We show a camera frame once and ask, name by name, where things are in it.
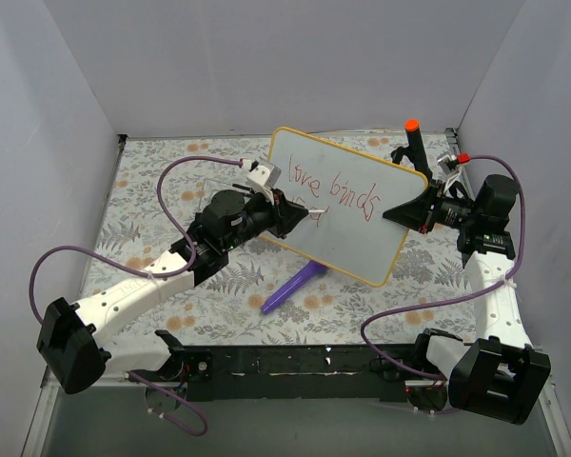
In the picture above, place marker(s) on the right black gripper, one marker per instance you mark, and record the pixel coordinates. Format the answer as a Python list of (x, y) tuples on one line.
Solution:
[(434, 209)]

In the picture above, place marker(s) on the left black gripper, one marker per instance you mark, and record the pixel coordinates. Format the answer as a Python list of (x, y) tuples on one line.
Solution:
[(278, 215)]

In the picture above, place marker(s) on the yellow framed whiteboard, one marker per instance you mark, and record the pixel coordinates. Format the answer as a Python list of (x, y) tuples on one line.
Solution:
[(355, 188)]

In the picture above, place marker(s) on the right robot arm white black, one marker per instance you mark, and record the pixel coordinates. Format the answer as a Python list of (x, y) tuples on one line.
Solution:
[(499, 375)]

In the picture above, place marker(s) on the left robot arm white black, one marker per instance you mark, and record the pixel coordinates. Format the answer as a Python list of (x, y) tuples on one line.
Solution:
[(77, 340)]

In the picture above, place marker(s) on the black microphone desk stand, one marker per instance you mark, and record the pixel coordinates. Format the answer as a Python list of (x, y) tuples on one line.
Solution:
[(398, 154)]

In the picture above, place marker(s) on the purple toy microphone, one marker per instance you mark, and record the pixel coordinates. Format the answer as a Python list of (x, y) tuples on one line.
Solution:
[(298, 280)]

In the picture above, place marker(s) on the floral patterned table mat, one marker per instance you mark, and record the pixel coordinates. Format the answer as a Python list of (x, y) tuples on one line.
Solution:
[(216, 306)]

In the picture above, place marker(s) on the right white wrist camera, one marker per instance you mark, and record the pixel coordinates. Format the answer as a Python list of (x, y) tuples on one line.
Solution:
[(452, 166)]

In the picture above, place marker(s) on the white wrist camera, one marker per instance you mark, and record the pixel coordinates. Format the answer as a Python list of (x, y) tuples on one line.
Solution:
[(452, 166), (261, 177)]

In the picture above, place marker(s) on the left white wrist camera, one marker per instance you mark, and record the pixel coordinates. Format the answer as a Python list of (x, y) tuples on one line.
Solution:
[(261, 177)]

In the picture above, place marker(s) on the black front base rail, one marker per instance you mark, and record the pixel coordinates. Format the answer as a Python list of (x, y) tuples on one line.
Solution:
[(293, 372)]

